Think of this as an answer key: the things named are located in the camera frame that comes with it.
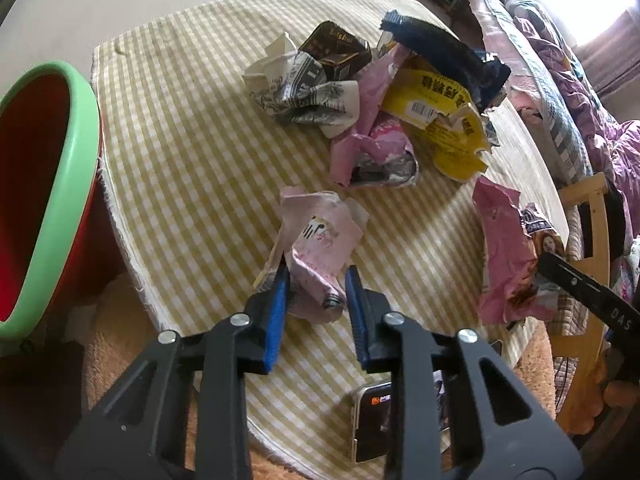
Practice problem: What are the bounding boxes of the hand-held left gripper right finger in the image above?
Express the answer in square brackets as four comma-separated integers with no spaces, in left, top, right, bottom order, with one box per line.
[345,265,584,480]

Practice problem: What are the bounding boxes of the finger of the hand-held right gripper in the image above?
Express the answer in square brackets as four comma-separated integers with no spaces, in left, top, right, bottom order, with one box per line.
[536,251,640,333]

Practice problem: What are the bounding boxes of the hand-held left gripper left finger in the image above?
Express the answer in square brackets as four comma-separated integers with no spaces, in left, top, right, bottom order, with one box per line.
[55,264,292,480]

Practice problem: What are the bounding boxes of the pale pink wrapper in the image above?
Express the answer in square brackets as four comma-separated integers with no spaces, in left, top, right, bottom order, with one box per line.
[254,186,371,322]

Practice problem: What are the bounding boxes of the pink doll print package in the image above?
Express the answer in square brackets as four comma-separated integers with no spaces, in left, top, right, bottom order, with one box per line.
[472,177,569,327]

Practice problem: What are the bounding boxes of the red bucket with green rim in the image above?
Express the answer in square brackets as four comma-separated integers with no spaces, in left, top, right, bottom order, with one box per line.
[0,61,108,342]

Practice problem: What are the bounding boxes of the wooden chair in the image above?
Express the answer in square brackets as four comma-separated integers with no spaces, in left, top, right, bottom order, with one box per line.
[547,172,627,436]

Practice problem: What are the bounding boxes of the smartphone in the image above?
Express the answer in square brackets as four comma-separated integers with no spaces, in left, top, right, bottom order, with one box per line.
[352,381,451,465]

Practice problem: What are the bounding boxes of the purple floral blanket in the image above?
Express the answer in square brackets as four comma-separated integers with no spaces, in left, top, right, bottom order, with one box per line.
[505,0,640,313]

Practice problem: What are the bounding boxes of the orange plush cover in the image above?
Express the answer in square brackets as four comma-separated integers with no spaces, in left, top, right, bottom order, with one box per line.
[80,272,608,480]

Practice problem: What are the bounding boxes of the yellow checked tablecloth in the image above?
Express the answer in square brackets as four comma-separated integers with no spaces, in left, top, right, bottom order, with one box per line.
[90,0,572,480]

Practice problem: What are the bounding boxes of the pink plastic bag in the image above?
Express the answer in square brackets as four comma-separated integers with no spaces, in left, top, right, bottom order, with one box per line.
[329,50,420,189]

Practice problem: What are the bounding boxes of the pink quilted blanket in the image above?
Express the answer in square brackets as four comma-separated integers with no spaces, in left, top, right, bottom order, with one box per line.
[465,0,596,187]

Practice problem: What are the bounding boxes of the crumpled grey patterned paper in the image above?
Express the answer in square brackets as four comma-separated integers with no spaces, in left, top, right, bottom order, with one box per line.
[242,32,361,139]

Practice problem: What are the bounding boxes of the yellow snack wrapper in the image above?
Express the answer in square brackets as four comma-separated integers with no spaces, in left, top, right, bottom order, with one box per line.
[382,55,494,182]

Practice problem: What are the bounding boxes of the black and gold carton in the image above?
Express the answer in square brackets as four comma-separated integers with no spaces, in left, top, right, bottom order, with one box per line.
[299,21,373,81]

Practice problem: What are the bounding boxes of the dark blue wrapper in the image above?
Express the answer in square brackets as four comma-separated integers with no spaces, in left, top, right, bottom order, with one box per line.
[379,10,512,113]

